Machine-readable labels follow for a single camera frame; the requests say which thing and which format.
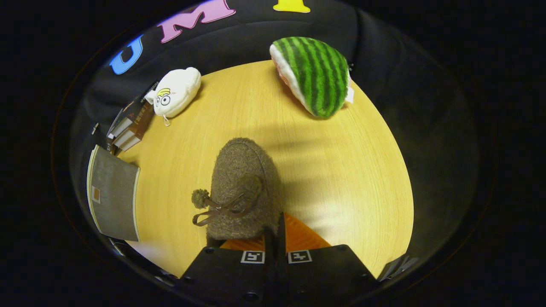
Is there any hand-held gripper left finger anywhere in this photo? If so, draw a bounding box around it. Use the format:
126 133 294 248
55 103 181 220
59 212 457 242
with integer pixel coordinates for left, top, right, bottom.
178 227 275 307

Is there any brown cover book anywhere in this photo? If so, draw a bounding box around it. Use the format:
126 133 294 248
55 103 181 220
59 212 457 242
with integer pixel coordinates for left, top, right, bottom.
112 107 155 148
114 128 148 153

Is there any black cover book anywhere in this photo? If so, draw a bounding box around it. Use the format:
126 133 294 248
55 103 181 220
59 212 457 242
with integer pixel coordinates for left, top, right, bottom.
107 80 159 137

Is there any white plush toy with eyes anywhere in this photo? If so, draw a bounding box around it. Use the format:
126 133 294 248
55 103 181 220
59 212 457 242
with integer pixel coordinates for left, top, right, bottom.
144 67 202 127

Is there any grey fabric storage box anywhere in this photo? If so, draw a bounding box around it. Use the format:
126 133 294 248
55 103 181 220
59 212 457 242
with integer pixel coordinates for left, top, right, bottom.
87 145 141 242

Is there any brown fuzzy shoe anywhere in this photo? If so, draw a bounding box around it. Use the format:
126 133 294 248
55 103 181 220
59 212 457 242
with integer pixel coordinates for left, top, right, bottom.
191 137 283 248

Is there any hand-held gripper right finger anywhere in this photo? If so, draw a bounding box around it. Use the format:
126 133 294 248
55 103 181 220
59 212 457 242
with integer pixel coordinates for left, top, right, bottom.
276 212 378 307

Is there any watermelon slice plush toy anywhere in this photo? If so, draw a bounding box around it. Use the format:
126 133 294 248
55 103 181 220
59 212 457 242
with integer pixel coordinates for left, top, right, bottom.
270 36 354 119

